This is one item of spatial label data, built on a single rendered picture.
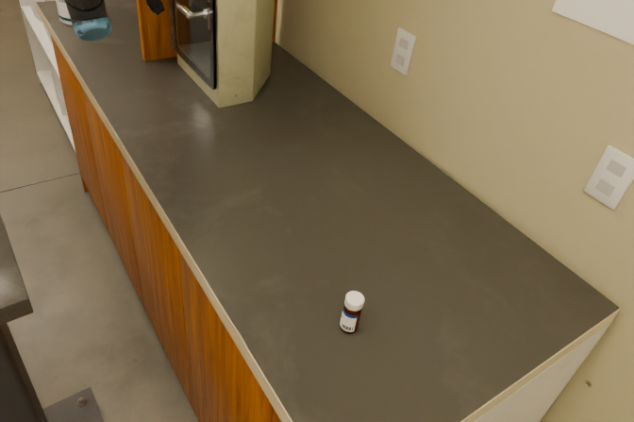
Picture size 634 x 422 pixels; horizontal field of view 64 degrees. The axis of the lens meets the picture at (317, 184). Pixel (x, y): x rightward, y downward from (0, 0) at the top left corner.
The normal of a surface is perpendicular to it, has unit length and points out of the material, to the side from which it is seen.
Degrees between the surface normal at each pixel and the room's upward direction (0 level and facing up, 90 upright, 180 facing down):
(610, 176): 90
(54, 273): 0
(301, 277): 0
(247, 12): 90
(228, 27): 90
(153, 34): 90
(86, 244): 0
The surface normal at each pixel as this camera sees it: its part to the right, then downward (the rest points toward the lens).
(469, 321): 0.11, -0.79
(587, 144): -0.83, 0.26
